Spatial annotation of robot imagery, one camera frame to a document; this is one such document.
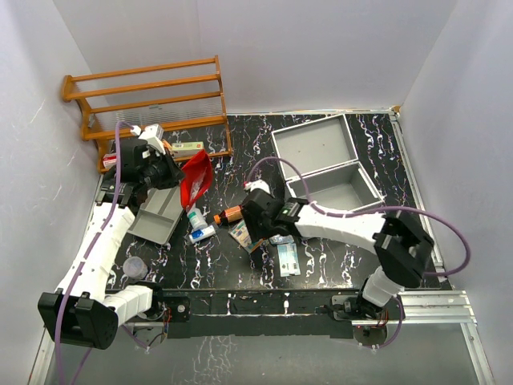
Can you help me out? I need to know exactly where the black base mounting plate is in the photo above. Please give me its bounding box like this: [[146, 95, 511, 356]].
[[119, 286, 406, 340]]

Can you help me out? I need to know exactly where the red fabric medicine pouch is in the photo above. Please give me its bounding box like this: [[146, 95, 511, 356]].
[[180, 150, 213, 212]]

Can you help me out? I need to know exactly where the clear plastic cup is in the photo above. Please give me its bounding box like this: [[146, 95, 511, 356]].
[[123, 256, 148, 280]]

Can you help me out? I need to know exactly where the grey plastic tray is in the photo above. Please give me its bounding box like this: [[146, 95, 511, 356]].
[[127, 187, 184, 245]]

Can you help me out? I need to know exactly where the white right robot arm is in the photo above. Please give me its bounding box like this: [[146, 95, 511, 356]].
[[240, 188, 434, 319]]

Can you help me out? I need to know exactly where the orange wooden shelf rack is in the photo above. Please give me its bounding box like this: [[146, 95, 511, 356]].
[[60, 56, 233, 173]]

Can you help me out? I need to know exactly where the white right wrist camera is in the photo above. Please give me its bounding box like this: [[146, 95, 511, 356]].
[[244, 180, 270, 194]]

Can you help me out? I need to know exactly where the round item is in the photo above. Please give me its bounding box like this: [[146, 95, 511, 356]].
[[269, 234, 294, 245]]

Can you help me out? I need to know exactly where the white medicine bottle green label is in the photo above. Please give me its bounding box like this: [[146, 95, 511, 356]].
[[187, 205, 208, 232]]

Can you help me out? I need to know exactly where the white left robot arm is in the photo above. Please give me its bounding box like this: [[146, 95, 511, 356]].
[[38, 138, 184, 350]]

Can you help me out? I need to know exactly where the grey open storage box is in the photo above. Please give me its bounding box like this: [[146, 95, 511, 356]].
[[272, 114, 384, 212]]

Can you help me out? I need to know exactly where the red white medicine box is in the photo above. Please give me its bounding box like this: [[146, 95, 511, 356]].
[[102, 152, 117, 169]]

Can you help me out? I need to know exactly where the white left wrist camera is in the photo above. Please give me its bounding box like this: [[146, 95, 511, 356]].
[[130, 124, 166, 155]]

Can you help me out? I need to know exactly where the teal white sachet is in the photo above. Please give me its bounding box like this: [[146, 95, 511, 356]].
[[277, 243, 301, 277]]

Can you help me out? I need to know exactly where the aluminium frame rail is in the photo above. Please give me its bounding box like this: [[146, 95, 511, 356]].
[[401, 290, 476, 324]]

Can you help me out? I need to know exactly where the white green medicine box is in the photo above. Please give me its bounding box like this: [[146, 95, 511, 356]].
[[171, 141, 204, 158]]

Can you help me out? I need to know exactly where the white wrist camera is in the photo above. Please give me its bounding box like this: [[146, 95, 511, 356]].
[[244, 180, 270, 194], [130, 124, 166, 155]]

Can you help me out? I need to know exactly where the brown bottle orange cap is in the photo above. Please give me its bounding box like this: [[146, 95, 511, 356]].
[[213, 205, 243, 226]]

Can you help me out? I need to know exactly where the white blue bandage roll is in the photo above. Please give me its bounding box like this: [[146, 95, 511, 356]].
[[187, 225, 216, 244]]

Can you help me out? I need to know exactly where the blue white plaster pack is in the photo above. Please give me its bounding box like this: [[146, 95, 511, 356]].
[[228, 220, 265, 254]]

